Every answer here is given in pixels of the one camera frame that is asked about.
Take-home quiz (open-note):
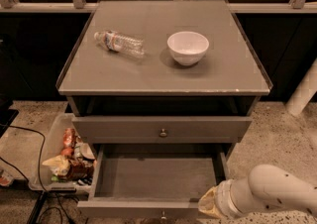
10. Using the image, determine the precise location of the clear plastic storage bin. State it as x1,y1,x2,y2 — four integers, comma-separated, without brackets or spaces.
29,113,94,192

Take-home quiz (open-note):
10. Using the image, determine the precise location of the clear plastic water bottle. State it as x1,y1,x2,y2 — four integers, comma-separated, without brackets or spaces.
94,30,145,58

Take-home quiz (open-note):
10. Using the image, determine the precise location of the red snack bag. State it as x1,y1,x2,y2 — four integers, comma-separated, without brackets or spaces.
63,128,76,148

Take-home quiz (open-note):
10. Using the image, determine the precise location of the grey drawer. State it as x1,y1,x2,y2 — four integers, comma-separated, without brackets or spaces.
78,144,228,219
72,116,252,144

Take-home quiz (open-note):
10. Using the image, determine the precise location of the grey drawer cabinet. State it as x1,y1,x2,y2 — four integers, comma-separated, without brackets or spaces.
54,0,274,224

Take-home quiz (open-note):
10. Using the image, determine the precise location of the brown snack bag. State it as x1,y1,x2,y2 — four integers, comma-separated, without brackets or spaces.
66,160,94,180

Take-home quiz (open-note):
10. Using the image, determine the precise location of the black cable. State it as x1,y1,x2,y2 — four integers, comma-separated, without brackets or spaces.
0,122,77,224

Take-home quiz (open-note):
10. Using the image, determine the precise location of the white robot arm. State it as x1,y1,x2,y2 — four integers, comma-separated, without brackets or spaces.
199,65,317,219

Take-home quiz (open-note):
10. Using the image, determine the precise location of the white bowl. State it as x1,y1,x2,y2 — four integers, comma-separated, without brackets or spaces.
167,31,210,66

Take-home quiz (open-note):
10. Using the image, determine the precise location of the yellow snack bag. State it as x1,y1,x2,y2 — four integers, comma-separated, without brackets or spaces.
43,155,70,176

